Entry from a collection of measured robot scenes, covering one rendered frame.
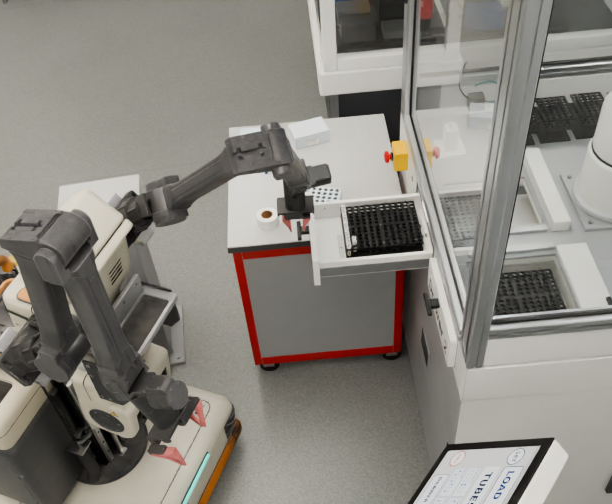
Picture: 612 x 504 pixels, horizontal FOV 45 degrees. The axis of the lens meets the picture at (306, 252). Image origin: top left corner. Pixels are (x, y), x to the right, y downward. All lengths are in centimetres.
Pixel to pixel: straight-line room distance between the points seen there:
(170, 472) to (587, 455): 126
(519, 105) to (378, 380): 180
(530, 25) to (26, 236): 84
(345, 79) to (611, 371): 144
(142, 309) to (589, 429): 123
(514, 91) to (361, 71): 159
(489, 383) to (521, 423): 24
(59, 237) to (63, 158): 294
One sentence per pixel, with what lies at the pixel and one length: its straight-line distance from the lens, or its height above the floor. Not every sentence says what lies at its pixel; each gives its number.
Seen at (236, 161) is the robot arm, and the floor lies 150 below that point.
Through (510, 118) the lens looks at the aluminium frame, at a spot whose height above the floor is 167.
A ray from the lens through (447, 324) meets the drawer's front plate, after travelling 190.
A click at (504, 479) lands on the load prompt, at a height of 115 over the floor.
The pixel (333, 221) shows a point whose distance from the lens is 227.
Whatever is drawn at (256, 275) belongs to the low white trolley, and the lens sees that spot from 245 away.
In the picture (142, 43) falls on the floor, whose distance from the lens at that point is 495.
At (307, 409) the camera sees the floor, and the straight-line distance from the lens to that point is 284.
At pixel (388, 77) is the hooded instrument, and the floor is 86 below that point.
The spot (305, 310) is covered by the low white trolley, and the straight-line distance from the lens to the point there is 261.
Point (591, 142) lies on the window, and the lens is 139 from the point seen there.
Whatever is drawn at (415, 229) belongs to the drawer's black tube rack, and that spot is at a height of 90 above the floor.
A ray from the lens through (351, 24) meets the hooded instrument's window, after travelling 271.
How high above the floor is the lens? 243
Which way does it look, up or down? 47 degrees down
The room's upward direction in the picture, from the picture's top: 5 degrees counter-clockwise
